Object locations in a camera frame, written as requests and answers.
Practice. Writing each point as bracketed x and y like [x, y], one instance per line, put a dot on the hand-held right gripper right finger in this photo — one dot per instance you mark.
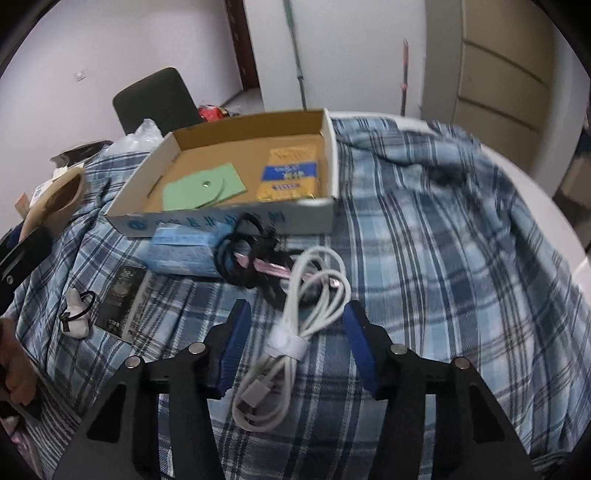
[362, 346]

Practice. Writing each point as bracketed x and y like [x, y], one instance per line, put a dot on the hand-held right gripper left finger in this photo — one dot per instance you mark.
[234, 344]

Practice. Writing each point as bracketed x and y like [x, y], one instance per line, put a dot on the person's left hand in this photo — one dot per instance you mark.
[16, 364]

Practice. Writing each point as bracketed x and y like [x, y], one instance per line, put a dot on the brown tape roll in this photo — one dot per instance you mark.
[51, 207]

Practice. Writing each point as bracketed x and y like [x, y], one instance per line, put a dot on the small white box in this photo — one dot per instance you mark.
[40, 194]

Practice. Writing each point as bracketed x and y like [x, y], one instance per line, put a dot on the pink pen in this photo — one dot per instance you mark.
[268, 269]

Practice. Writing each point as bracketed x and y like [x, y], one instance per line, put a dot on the black printed packet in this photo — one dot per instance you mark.
[121, 302]

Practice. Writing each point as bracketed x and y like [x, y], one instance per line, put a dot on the blue tissue pack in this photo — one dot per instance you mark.
[182, 249]

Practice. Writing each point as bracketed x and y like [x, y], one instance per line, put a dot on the blue plaid cloth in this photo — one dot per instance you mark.
[438, 258]

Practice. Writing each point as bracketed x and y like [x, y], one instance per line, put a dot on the cardboard box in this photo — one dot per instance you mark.
[231, 217]

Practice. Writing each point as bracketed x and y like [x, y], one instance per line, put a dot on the green paper disc sleeve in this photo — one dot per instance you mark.
[196, 187]

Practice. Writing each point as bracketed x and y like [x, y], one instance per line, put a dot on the clear plastic bag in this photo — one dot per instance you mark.
[136, 138]

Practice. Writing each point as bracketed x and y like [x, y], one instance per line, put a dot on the yellow and blue packet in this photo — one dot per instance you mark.
[288, 177]

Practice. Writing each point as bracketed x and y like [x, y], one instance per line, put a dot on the dark chair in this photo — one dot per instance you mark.
[154, 99]

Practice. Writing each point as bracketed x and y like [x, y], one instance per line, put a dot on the red snack packet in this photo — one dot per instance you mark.
[213, 113]

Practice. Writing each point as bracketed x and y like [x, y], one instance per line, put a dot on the red pole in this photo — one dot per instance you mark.
[405, 78]

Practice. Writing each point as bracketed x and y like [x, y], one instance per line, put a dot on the grey mop pole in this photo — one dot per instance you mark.
[298, 60]

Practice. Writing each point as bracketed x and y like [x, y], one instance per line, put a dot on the beige wardrobe door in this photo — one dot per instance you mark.
[501, 64]

